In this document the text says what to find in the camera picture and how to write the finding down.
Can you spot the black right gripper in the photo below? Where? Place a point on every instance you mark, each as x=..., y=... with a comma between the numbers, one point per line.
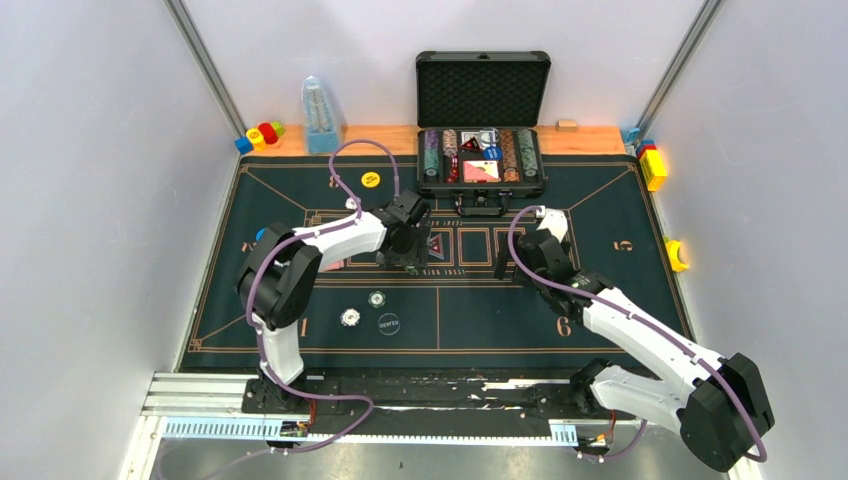
x=500, y=264

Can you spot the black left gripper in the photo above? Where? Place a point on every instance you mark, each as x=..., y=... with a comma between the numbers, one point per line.
x=403, y=256

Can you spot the yellow big blind button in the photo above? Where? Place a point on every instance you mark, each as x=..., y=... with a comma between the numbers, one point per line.
x=370, y=180

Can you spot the white-blue poker chip stack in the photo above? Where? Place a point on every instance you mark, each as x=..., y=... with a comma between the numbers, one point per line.
x=350, y=317

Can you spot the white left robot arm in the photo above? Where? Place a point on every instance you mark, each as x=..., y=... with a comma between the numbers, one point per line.
x=276, y=281

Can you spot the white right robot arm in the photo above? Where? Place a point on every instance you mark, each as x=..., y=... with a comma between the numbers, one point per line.
x=717, y=404

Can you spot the red triangular all-in marker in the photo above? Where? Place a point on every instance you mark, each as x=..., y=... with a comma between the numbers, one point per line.
x=436, y=247

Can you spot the green poker table mat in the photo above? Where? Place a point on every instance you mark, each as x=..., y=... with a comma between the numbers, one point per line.
x=455, y=313

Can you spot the clear dealer button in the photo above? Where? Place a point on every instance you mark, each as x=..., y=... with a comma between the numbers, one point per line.
x=388, y=324

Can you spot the orange chip row in case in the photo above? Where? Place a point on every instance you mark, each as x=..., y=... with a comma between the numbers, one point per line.
x=509, y=158

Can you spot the playing card deck in case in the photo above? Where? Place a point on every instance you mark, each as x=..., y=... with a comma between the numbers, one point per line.
x=481, y=171

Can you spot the blue button in case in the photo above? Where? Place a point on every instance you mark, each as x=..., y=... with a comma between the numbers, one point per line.
x=492, y=153

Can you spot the pink-white chip row in case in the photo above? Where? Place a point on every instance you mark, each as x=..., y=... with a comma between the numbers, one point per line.
x=449, y=142

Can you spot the purple-green chip row in case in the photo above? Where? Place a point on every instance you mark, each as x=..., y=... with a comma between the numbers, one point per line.
x=432, y=156

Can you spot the black poker chip case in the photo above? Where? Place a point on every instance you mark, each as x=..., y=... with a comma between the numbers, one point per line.
x=478, y=94

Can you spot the small wooden block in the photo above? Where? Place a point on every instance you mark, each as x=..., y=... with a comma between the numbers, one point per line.
x=567, y=125

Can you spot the green toy block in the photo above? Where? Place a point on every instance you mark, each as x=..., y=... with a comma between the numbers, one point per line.
x=278, y=128

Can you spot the yellow curved toy piece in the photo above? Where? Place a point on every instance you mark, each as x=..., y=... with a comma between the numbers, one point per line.
x=674, y=250

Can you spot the yellow toy block right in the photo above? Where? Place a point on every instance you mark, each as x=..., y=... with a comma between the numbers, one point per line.
x=652, y=165

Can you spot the red toy cylinder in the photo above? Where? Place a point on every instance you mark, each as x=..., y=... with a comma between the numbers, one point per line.
x=268, y=133

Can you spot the yellow toy cylinder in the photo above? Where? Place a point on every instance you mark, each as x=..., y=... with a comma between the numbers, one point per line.
x=256, y=139

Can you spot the blue toy cube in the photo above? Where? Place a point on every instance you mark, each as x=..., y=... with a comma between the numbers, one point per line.
x=244, y=145

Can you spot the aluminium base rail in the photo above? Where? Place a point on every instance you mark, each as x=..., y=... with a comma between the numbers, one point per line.
x=382, y=406

